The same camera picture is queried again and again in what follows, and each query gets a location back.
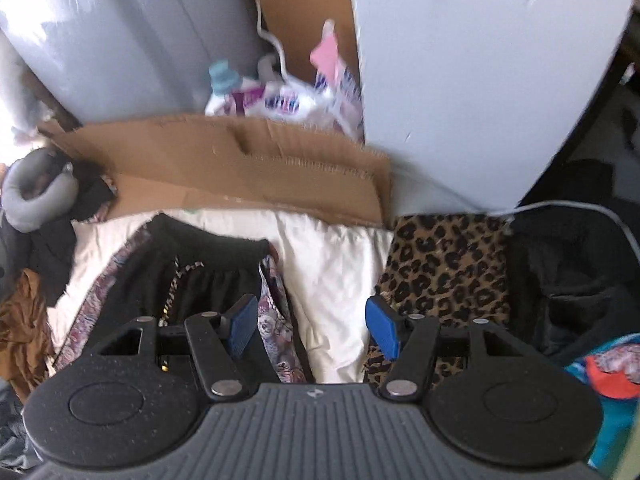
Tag flat brown cardboard sheet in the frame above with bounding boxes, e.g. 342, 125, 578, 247
37, 115, 393, 228

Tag white cable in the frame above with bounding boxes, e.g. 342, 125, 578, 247
255, 2, 640, 261

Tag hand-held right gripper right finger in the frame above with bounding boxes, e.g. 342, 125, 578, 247
365, 296, 543, 403

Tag leopard print garment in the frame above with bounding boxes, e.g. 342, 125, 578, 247
362, 214, 513, 391

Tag brown garment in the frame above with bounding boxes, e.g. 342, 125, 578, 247
0, 267, 56, 401

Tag black pants with floral lining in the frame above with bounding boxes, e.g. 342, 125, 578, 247
52, 212, 316, 386

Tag grey neck pillow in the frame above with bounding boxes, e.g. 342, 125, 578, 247
2, 149, 81, 233

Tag black garment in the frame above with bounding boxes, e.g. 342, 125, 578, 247
505, 160, 640, 361

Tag white bottle with blue cap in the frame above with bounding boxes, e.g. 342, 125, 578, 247
205, 60, 251, 116

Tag cream bear print blanket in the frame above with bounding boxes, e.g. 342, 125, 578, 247
47, 207, 396, 386

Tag upright cardboard box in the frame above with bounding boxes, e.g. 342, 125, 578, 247
245, 0, 361, 86

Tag grey plastic wrapped mattress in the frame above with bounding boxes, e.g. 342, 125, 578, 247
0, 0, 266, 126

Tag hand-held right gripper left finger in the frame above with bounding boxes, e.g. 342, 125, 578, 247
90, 294, 261, 403

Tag teal patterned jersey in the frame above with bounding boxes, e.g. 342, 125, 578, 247
565, 335, 640, 471

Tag pink refill pouch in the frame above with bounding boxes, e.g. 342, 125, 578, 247
310, 20, 366, 141

